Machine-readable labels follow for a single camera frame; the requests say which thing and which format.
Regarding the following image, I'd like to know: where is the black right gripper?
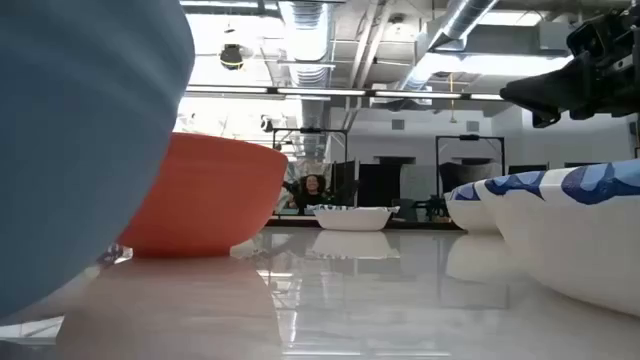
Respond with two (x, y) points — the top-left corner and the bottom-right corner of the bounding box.
(499, 47), (640, 129)

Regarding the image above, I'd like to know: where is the round black ceiling lamp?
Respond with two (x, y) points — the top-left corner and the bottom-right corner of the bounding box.
(219, 43), (246, 72)

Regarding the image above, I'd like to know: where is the red bowl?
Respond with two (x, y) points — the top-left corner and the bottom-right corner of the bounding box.
(117, 131), (290, 260)

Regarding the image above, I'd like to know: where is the silver smooth ventilation duct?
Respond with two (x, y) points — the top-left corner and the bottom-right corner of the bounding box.
(397, 0), (501, 92)

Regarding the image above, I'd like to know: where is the black metal station frame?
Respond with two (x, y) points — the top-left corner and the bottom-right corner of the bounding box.
(434, 133), (507, 201)
(271, 126), (350, 217)

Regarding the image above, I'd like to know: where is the silver ribbed ventilation duct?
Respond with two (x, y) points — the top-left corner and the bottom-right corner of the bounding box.
(277, 0), (335, 157)

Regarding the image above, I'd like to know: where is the long ceiling light strip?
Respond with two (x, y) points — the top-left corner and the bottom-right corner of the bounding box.
(183, 83), (506, 102)

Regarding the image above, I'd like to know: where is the cream white bowl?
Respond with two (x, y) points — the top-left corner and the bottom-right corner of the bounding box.
(444, 195), (503, 235)

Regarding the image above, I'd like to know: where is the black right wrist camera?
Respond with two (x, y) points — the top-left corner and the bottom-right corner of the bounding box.
(566, 10), (640, 57)

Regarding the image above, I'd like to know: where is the black divider panel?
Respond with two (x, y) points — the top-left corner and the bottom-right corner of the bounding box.
(329, 159), (359, 207)
(356, 162), (402, 209)

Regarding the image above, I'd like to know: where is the black screen panel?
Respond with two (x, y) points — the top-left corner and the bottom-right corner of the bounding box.
(507, 163), (550, 176)

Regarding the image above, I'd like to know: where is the person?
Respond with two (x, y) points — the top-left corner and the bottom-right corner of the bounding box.
(283, 173), (332, 216)

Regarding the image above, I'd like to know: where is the grey draped cloth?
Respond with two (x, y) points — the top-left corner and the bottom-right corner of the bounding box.
(439, 162), (503, 187)

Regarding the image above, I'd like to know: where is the black aluminium table frame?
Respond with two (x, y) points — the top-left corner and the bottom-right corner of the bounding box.
(272, 214), (464, 232)

